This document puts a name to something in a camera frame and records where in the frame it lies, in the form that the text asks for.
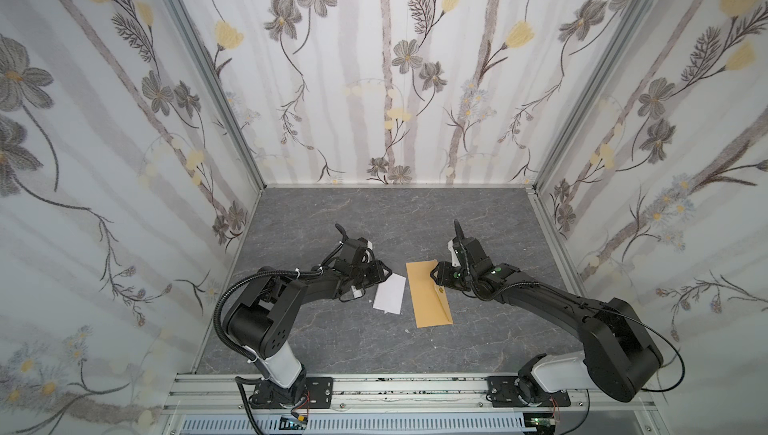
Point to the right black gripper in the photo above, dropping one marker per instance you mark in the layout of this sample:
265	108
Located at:
452	273

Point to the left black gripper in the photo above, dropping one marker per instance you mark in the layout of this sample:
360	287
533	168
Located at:
366	270

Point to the white floral letter paper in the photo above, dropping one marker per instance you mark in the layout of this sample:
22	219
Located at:
389	294

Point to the brown kraft envelope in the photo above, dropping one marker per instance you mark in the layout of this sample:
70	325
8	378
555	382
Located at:
429	300

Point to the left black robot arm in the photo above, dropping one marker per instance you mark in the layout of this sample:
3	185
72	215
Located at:
255	315

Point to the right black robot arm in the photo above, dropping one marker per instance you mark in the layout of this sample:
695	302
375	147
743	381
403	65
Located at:
617	356

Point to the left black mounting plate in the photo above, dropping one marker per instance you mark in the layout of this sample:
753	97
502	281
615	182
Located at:
312	392

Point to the black mounting plate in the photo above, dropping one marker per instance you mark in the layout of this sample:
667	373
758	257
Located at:
504	390
312	392

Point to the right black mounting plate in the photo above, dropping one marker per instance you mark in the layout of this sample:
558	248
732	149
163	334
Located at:
504	390

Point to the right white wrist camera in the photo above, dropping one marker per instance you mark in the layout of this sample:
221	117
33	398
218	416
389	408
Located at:
453	254

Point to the white perforated cable duct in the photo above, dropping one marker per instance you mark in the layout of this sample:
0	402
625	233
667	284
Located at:
408	423

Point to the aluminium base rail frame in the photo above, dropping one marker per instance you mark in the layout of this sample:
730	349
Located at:
211	404

